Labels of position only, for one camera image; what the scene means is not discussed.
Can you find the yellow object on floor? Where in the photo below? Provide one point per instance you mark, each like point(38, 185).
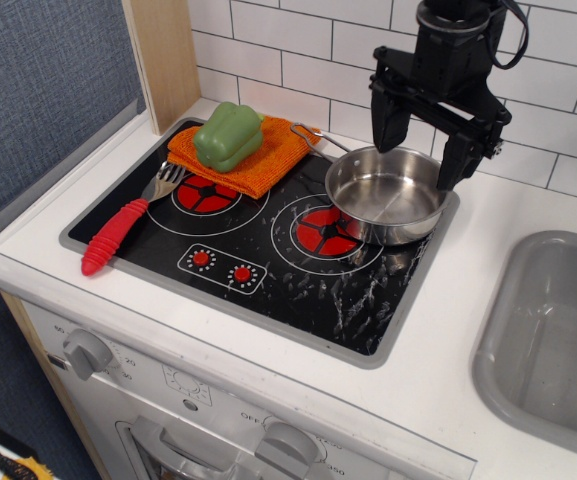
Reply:
point(29, 468)

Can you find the green toy bell pepper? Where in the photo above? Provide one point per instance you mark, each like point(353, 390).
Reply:
point(231, 134)

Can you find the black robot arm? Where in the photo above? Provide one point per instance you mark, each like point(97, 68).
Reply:
point(463, 10)

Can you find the grey right oven knob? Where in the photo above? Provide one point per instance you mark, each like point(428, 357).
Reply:
point(287, 449)

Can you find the grey oven knob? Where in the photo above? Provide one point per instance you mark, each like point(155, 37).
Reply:
point(86, 353)
point(287, 449)

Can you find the wooden side post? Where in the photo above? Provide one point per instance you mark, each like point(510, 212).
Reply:
point(163, 47)

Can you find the black toy stovetop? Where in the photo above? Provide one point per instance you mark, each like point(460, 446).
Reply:
point(282, 262)

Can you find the grey left oven knob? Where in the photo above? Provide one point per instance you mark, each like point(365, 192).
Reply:
point(86, 353)

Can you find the orange folded cloth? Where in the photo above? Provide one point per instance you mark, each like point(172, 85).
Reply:
point(280, 151)

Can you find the grey sink basin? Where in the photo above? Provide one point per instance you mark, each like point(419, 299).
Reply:
point(525, 367)

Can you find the white toy oven front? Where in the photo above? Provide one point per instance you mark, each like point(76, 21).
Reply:
point(149, 420)

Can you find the fork with red handle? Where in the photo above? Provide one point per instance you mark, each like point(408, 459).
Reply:
point(105, 243)

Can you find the stainless steel saucepan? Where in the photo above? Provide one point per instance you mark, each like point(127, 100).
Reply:
point(387, 198)

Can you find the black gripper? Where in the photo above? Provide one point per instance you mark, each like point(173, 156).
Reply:
point(443, 82)

